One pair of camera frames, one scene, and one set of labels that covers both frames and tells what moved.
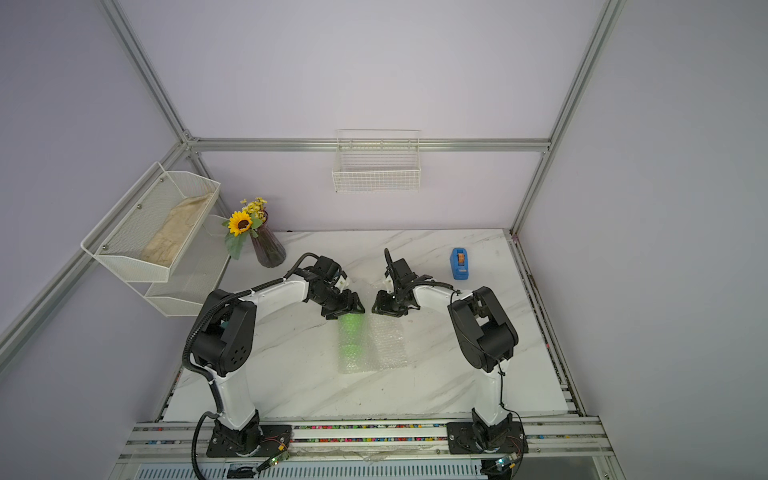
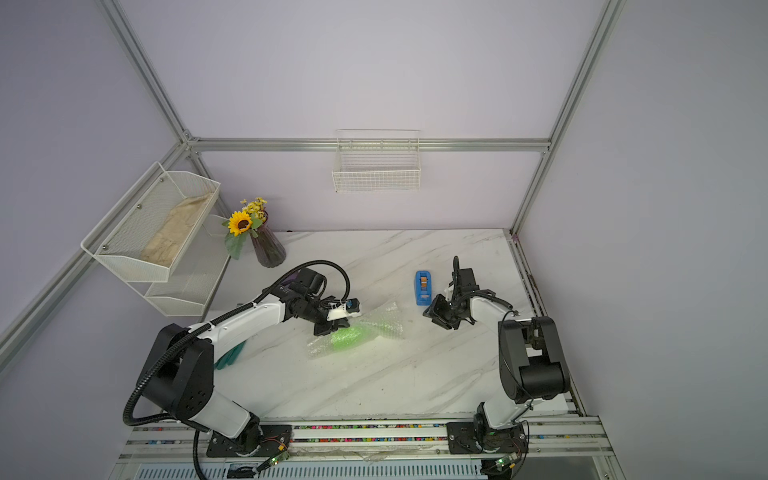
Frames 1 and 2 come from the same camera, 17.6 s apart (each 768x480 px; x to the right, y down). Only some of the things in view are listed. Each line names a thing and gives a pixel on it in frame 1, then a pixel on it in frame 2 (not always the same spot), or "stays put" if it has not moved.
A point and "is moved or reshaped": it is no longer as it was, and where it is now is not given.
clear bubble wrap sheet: [370, 343] is moved or reshaped
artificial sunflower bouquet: [241, 223] stays put
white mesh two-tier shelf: [163, 239] stays put
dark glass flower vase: [268, 248] stays put
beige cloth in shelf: [166, 241] stays put
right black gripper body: [393, 303] -> [447, 312]
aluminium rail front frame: [558, 450] stays put
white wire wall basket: [377, 161] stays put
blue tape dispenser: [460, 263] is moved or reshaped
